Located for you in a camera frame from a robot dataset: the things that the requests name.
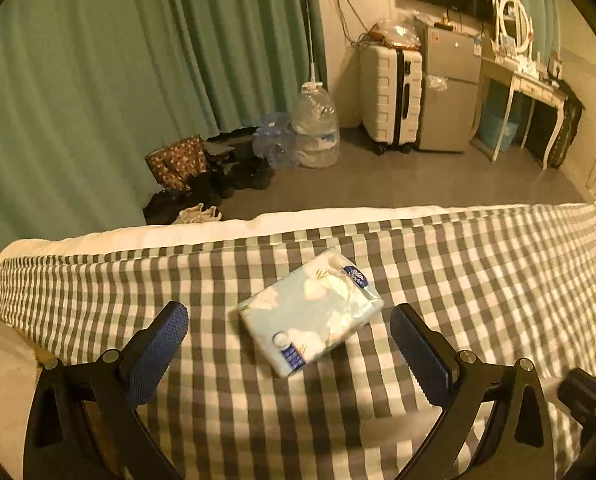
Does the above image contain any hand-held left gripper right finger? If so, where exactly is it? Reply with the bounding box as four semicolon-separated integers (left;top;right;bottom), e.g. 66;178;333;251
389;302;564;480

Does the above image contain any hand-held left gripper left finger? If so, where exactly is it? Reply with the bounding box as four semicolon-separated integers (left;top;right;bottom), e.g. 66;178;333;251
22;301;190;480

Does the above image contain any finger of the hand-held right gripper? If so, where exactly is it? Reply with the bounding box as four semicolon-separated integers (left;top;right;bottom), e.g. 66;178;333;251
558;367;596;427

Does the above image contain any light blue tissue pack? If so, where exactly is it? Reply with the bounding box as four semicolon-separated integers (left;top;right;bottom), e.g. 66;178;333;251
238;247;385;379

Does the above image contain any grey checked cloth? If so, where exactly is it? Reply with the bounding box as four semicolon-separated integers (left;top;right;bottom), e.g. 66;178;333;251
0;202;596;480

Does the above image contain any white bed sheet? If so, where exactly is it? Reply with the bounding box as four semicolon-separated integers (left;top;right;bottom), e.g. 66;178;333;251
0;200;596;480

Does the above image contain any black shoe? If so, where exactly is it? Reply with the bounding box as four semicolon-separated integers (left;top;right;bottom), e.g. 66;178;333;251
223;157;274;191
143;190;189;224
188;170;234;206

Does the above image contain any brown spotted bag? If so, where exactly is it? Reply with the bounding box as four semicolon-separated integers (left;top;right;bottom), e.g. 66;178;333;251
145;135;209;194

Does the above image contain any blue waste bin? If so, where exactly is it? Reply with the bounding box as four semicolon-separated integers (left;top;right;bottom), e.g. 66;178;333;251
479;110;521;150

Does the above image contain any blue plastic bag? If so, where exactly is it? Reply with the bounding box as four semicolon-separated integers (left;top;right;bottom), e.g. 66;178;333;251
253;112;299;169

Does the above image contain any silver mini fridge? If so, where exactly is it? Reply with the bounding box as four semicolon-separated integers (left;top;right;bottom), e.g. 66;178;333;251
415;17;484;154

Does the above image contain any large clear water bottle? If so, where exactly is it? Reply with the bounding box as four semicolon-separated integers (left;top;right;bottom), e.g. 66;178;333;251
290;80;341;169

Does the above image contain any white suitcase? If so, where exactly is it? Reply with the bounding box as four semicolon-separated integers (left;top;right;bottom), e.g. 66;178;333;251
360;42;424;156

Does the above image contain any dark patterned bag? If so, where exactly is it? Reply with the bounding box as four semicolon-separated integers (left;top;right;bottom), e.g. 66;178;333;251
548;92;585;171

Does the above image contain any green curtain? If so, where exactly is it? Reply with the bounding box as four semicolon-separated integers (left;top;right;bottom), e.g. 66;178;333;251
0;0;327;257
495;0;564;57

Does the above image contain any white dressing table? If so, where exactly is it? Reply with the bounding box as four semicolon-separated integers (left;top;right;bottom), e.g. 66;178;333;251
470;55;571;169

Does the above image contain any clear plastic bag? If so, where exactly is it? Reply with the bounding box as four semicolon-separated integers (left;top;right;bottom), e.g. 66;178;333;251
363;17;424;51

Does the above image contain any white oval mirror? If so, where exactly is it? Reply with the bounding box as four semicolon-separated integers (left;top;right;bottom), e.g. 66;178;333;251
492;0;535;59

